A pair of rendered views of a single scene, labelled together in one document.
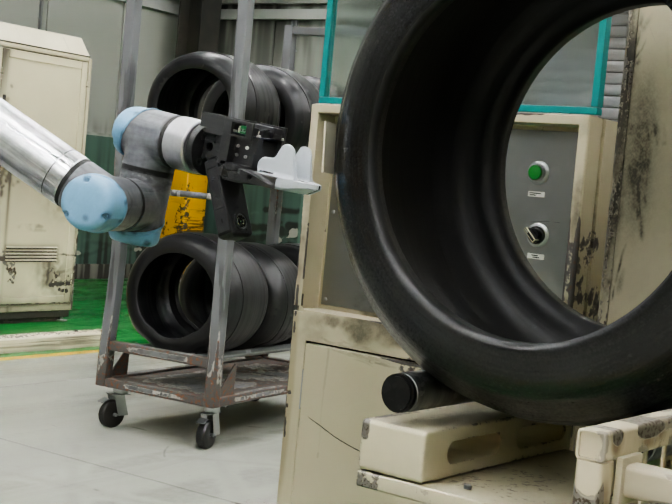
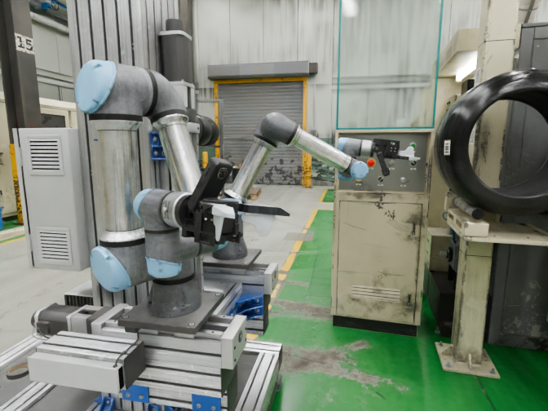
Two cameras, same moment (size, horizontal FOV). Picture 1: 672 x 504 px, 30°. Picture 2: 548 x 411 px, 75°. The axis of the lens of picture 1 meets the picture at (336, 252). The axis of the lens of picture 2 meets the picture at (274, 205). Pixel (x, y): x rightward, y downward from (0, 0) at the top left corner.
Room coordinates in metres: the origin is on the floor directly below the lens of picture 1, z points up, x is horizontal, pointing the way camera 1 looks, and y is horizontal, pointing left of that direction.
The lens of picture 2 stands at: (0.38, 1.21, 1.18)
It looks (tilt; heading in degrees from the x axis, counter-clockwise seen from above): 10 degrees down; 338
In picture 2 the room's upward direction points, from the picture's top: straight up
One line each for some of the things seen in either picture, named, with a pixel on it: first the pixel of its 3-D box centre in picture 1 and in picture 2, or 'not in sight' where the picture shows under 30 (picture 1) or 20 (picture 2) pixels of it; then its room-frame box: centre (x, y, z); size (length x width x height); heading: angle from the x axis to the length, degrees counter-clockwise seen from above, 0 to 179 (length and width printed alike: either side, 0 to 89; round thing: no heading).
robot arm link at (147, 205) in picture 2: not in sight; (160, 208); (1.19, 1.16, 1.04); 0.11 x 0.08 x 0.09; 31
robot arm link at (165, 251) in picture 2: not in sight; (170, 249); (1.20, 1.14, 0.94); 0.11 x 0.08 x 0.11; 121
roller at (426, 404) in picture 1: (476, 382); (467, 207); (1.53, -0.19, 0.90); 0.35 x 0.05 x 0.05; 143
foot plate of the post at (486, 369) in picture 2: not in sight; (465, 356); (1.66, -0.44, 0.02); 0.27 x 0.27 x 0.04; 53
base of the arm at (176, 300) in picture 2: not in sight; (174, 289); (1.39, 1.12, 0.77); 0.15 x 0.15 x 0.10
